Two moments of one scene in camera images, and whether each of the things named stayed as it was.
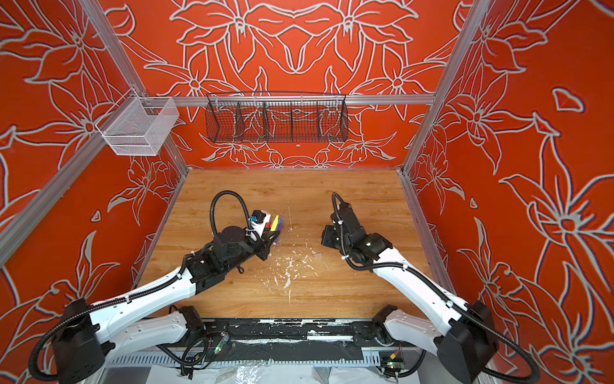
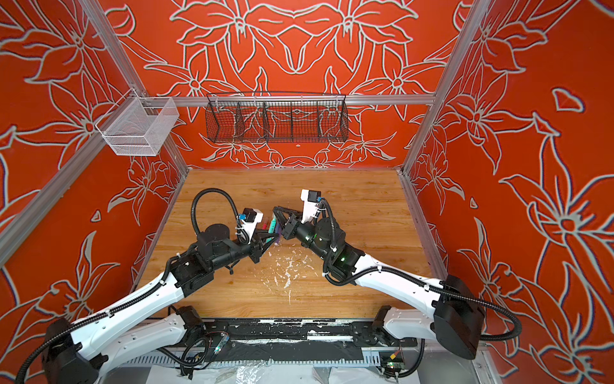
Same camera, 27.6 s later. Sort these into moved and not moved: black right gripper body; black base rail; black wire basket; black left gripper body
Moved: black right gripper body
Not moved: black base rail; black left gripper body; black wire basket
